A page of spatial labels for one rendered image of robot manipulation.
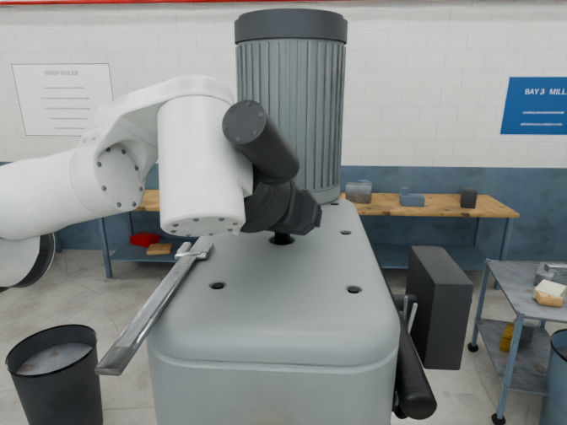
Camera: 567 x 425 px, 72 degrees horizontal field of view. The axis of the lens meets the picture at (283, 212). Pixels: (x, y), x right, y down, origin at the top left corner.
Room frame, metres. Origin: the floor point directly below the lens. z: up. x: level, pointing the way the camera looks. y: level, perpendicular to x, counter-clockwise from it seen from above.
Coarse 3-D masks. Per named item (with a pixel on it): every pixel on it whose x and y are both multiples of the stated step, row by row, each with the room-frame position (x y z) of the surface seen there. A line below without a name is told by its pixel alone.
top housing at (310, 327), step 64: (256, 256) 0.45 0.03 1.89; (320, 256) 0.45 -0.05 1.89; (192, 320) 0.31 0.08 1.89; (256, 320) 0.31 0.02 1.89; (320, 320) 0.31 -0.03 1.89; (384, 320) 0.31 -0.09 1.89; (192, 384) 0.29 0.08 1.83; (256, 384) 0.29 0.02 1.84; (320, 384) 0.28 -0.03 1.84; (384, 384) 0.30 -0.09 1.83
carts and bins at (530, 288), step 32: (480, 288) 2.74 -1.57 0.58; (512, 288) 2.28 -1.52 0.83; (544, 288) 2.17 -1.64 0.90; (480, 320) 2.70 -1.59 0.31; (544, 320) 1.94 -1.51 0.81; (32, 352) 2.03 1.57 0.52; (64, 352) 2.05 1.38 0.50; (96, 352) 2.01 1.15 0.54; (512, 352) 1.97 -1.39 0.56; (544, 352) 2.30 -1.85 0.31; (32, 384) 1.72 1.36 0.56; (64, 384) 1.77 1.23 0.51; (96, 384) 1.95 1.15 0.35; (512, 384) 2.00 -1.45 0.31; (544, 384) 2.00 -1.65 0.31; (32, 416) 1.74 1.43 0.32; (64, 416) 1.76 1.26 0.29; (96, 416) 1.92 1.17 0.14; (544, 416) 1.93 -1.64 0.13
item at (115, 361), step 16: (176, 256) 0.44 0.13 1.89; (192, 256) 0.43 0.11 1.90; (176, 272) 0.39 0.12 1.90; (160, 288) 0.35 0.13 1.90; (176, 288) 0.36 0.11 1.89; (144, 304) 0.32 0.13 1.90; (160, 304) 0.32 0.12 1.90; (144, 320) 0.30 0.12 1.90; (128, 336) 0.27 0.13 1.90; (144, 336) 0.28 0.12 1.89; (112, 352) 0.25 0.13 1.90; (128, 352) 0.25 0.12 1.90; (96, 368) 0.24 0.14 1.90; (112, 368) 0.24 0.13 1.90
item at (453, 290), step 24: (408, 264) 0.88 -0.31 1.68; (432, 264) 0.77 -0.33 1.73; (456, 264) 0.78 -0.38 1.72; (408, 288) 0.85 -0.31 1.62; (432, 288) 0.70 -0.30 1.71; (456, 288) 0.68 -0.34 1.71; (408, 312) 0.83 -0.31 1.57; (432, 312) 0.69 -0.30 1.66; (456, 312) 0.68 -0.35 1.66; (432, 336) 0.69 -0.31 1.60; (456, 336) 0.68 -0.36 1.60; (432, 360) 0.69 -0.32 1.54; (456, 360) 0.68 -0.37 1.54
